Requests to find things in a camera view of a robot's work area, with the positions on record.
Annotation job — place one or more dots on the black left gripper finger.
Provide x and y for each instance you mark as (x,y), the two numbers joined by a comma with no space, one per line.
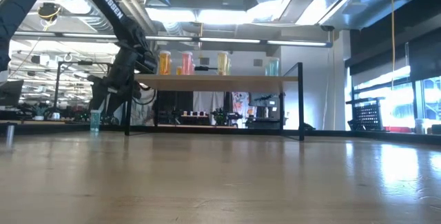
(98,93)
(115,103)

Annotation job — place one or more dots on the orange medicine bottle white cap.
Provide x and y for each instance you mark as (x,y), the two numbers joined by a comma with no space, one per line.
(164,63)
(179,71)

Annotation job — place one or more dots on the pink medicine bottle white cap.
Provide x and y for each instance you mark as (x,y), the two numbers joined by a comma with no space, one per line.
(187,63)

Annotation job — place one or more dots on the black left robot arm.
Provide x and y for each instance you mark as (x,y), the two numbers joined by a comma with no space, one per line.
(113,10)

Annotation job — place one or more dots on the wooden shelf black legs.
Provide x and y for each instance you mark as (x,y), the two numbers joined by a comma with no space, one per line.
(217,82)

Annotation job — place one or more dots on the grey fabric cover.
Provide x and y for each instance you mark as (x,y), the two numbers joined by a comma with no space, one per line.
(141,112)

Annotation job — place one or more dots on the white cup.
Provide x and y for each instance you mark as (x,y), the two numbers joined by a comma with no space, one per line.
(55,115)

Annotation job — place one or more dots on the small potted plant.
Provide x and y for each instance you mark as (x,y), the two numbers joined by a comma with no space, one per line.
(39,111)

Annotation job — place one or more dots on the distant small bottle rack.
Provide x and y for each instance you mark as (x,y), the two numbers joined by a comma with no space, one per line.
(193,114)

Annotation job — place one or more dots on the black monitor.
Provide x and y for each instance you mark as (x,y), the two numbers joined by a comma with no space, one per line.
(10,93)

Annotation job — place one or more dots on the bright ceiling light panel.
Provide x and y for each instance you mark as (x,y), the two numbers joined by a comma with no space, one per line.
(196,15)

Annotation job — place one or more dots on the black ceiling-mounted device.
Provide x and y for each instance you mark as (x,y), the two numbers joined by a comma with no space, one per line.
(49,10)

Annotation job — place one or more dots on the silver base standoff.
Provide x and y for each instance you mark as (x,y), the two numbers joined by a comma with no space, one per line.
(10,134)

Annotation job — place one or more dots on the long silver pendant light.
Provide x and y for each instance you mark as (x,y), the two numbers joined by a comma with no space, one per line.
(224,40)

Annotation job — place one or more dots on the floral patterned cloth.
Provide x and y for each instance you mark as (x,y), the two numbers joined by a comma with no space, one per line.
(241,105)

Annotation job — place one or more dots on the dark grey machine cabinet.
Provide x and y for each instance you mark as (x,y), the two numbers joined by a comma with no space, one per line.
(267,110)

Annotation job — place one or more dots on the black perforated crate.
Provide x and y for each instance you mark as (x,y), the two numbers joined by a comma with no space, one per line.
(367,115)

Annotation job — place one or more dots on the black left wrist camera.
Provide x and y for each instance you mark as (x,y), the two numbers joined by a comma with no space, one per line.
(150,63)

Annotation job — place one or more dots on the black background frame rig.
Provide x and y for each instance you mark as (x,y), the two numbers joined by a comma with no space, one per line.
(82,63)

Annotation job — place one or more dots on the large silver ventilation duct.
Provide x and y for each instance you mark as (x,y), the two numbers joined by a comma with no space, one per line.
(79,7)

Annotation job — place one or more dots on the small grey wall vent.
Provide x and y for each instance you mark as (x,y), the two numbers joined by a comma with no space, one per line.
(257,62)
(204,61)

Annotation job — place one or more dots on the black background bar frame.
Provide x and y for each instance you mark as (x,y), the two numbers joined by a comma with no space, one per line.
(206,68)

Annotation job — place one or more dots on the black aluminium frame rail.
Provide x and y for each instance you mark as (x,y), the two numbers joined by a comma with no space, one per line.
(220,131)

